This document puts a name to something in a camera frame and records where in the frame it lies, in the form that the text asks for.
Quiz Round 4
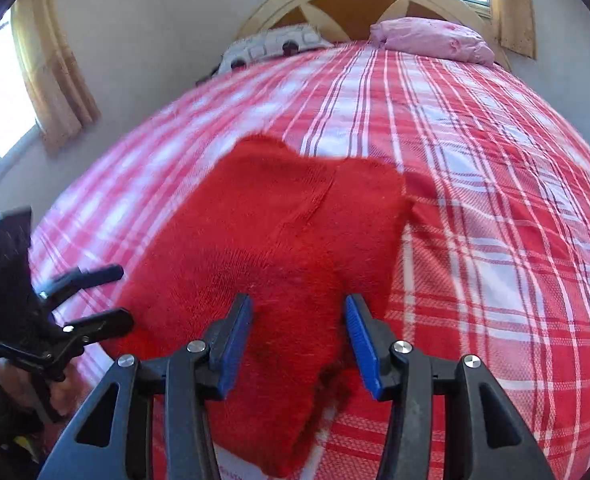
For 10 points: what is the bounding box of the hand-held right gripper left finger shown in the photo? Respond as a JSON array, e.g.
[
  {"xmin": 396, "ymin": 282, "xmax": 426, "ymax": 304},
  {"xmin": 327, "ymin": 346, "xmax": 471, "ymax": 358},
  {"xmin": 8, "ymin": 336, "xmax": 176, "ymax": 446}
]
[{"xmin": 37, "ymin": 293, "xmax": 254, "ymax": 480}]

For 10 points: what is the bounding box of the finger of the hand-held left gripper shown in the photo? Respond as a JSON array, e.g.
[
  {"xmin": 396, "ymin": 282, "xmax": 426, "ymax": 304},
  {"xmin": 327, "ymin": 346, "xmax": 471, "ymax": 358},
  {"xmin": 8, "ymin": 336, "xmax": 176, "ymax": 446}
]
[
  {"xmin": 34, "ymin": 263, "xmax": 125, "ymax": 309},
  {"xmin": 56, "ymin": 307, "xmax": 136, "ymax": 349}
]

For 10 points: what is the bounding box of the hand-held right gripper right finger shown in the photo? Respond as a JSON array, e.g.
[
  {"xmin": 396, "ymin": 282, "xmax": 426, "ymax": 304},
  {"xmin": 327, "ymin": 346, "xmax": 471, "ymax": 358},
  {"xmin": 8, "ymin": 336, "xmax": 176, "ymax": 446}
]
[{"xmin": 345, "ymin": 293, "xmax": 556, "ymax": 480}]

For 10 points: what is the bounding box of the red knitted sweater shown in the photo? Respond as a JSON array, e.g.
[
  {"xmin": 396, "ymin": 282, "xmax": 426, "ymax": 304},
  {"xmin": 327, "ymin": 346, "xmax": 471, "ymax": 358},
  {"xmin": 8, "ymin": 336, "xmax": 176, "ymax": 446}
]
[{"xmin": 102, "ymin": 132, "xmax": 416, "ymax": 479}]

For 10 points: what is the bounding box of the person's left hand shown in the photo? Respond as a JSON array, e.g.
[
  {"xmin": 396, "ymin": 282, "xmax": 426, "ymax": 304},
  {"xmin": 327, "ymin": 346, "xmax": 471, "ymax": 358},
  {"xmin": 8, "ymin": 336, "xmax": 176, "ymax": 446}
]
[{"xmin": 0, "ymin": 361, "xmax": 82, "ymax": 415}]

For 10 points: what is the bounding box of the red plaid blanket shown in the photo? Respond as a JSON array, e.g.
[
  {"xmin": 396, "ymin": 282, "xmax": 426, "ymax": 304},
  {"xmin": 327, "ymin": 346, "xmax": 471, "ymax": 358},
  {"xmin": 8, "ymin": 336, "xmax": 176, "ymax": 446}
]
[{"xmin": 27, "ymin": 40, "xmax": 590, "ymax": 480}]

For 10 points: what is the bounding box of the beige curtain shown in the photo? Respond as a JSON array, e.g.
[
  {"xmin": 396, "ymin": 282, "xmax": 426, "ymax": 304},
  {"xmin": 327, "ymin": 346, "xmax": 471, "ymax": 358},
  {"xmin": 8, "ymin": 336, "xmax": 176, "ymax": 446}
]
[
  {"xmin": 11, "ymin": 0, "xmax": 100, "ymax": 154},
  {"xmin": 487, "ymin": 0, "xmax": 538, "ymax": 62}
]

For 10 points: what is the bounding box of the white patterned pillow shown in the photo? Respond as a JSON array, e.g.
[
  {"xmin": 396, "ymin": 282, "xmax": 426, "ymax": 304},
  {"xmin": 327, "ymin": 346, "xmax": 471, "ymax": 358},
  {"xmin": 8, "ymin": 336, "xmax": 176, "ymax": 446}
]
[{"xmin": 197, "ymin": 24, "xmax": 334, "ymax": 86}]

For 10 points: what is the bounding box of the pink pillow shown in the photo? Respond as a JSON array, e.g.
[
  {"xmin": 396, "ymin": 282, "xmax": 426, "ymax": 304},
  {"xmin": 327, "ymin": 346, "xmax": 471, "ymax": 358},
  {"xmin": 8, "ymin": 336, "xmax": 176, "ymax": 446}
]
[{"xmin": 369, "ymin": 16, "xmax": 496, "ymax": 67}]

